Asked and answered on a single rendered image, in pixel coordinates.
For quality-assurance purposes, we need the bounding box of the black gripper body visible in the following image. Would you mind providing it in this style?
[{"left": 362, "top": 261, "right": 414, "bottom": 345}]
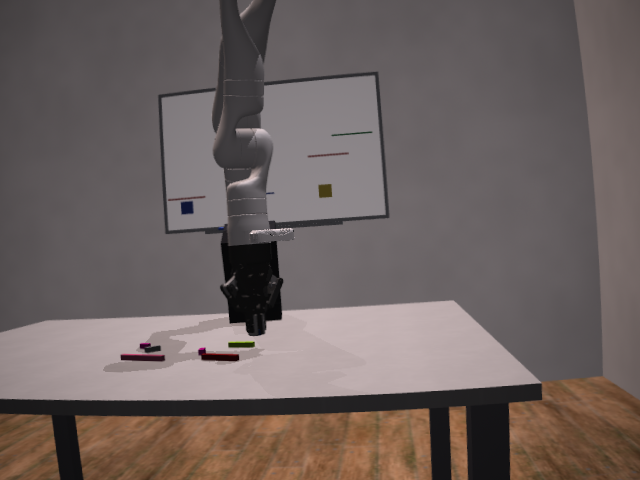
[{"left": 228, "top": 243, "right": 273, "bottom": 295}]

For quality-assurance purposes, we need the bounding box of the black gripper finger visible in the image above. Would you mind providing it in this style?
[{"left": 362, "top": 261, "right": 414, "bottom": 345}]
[
  {"left": 256, "top": 273, "right": 283, "bottom": 335},
  {"left": 220, "top": 273, "right": 259, "bottom": 336}
]

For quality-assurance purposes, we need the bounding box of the pink rod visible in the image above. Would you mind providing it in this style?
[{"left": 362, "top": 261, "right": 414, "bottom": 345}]
[{"left": 121, "top": 354, "right": 165, "bottom": 362}]

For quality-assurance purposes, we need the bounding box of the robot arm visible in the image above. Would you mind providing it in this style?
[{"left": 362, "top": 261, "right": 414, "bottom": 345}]
[{"left": 212, "top": 0, "right": 294, "bottom": 246}]

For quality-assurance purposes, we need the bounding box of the lime green rod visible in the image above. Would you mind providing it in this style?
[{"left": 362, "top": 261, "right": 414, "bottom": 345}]
[{"left": 228, "top": 341, "right": 255, "bottom": 348}]

